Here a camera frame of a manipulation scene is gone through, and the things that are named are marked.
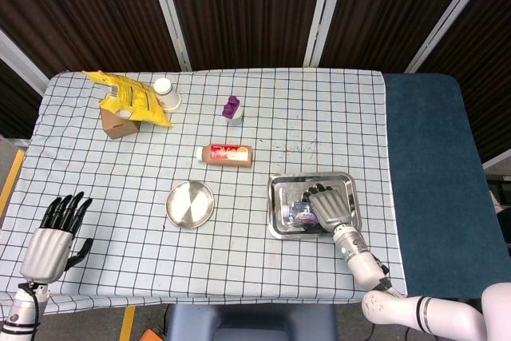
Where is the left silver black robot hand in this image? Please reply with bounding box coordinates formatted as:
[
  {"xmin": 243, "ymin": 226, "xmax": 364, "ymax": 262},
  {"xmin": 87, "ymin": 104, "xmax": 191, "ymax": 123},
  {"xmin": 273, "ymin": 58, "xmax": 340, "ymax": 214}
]
[{"xmin": 19, "ymin": 191, "xmax": 95, "ymax": 283}]

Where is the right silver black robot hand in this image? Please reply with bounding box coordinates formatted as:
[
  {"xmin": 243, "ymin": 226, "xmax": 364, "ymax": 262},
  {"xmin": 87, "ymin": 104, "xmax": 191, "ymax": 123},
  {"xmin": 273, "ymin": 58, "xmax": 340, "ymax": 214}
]
[{"xmin": 299, "ymin": 183, "xmax": 355, "ymax": 234}]

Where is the clear plastic water bottle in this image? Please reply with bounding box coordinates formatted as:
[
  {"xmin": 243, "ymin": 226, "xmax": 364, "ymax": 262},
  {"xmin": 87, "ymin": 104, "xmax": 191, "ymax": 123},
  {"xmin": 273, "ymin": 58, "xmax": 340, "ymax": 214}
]
[{"xmin": 279, "ymin": 199, "xmax": 320, "ymax": 228}]

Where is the brown drink bottle red label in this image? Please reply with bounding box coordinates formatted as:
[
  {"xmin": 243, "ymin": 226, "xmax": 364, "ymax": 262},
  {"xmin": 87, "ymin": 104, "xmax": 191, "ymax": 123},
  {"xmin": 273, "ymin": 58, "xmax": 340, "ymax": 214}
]
[{"xmin": 196, "ymin": 143, "xmax": 254, "ymax": 169}]

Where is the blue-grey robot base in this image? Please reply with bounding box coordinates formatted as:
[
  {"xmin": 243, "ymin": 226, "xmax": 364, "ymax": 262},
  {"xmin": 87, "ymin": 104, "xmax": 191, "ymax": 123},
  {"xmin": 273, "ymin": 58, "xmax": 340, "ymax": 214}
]
[{"xmin": 165, "ymin": 303, "xmax": 340, "ymax": 341}]

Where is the rectangular steel tray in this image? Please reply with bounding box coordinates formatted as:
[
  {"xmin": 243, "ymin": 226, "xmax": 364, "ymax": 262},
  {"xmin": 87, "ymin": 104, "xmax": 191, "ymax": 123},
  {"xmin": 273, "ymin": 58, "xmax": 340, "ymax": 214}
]
[{"xmin": 267, "ymin": 172, "xmax": 362, "ymax": 240}]

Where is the white black checkered tablecloth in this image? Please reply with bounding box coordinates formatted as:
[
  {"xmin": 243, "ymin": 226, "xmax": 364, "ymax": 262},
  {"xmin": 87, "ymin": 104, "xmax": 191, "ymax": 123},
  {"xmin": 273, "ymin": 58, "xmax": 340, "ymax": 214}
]
[{"xmin": 0, "ymin": 68, "xmax": 408, "ymax": 316}]

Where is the orange object on floor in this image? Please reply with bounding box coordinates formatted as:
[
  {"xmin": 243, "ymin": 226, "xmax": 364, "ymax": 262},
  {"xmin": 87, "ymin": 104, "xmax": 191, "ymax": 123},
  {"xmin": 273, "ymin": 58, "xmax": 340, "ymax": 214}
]
[{"xmin": 139, "ymin": 327, "xmax": 168, "ymax": 341}]

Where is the purple toy block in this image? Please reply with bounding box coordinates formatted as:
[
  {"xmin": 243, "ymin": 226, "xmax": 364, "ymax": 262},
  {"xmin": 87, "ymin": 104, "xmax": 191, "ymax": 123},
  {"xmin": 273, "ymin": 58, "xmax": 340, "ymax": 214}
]
[{"xmin": 221, "ymin": 95, "xmax": 242, "ymax": 121}]

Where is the round steel plate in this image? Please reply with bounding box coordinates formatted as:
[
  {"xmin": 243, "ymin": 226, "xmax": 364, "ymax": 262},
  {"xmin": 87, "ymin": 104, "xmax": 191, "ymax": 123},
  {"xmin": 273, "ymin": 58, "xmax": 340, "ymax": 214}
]
[{"xmin": 165, "ymin": 180, "xmax": 216, "ymax": 230}]

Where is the small brown cardboard box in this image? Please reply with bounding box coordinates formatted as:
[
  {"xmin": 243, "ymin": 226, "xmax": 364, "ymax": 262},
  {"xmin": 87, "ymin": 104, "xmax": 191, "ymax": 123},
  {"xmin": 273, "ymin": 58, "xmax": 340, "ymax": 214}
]
[{"xmin": 99, "ymin": 105, "xmax": 141, "ymax": 141}]

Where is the yellow snack bag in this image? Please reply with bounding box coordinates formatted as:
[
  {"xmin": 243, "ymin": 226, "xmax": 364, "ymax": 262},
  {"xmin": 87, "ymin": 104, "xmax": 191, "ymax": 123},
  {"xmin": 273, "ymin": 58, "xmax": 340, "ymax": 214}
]
[{"xmin": 81, "ymin": 70, "xmax": 173, "ymax": 128}]

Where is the white paper cup stack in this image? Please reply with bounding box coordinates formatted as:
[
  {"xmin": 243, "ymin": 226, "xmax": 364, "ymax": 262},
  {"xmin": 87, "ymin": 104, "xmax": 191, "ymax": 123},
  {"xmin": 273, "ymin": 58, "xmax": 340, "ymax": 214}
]
[{"xmin": 153, "ymin": 77, "xmax": 182, "ymax": 113}]

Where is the dark folding partition screen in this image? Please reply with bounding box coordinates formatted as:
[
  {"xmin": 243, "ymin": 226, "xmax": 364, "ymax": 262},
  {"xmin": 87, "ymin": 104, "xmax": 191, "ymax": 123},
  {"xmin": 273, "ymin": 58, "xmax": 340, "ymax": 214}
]
[{"xmin": 0, "ymin": 0, "xmax": 511, "ymax": 170}]

